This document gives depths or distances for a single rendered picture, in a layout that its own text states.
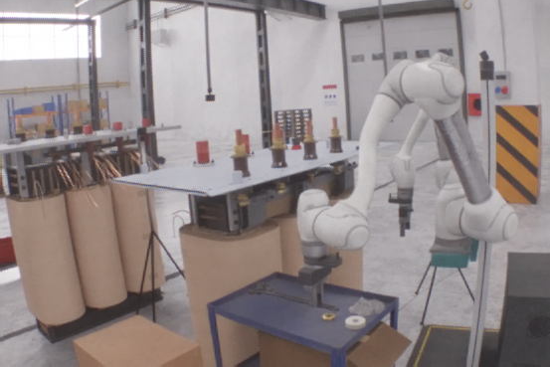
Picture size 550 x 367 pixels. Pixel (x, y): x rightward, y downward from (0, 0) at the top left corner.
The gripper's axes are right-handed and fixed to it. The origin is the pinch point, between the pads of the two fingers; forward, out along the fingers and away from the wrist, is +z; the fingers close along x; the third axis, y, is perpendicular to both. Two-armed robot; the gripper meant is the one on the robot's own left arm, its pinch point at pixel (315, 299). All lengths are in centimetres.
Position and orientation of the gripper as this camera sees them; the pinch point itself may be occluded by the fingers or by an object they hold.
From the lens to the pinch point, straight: 153.4
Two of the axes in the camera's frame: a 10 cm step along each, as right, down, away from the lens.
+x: -5.9, 1.6, -7.9
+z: 0.5, 9.9, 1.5
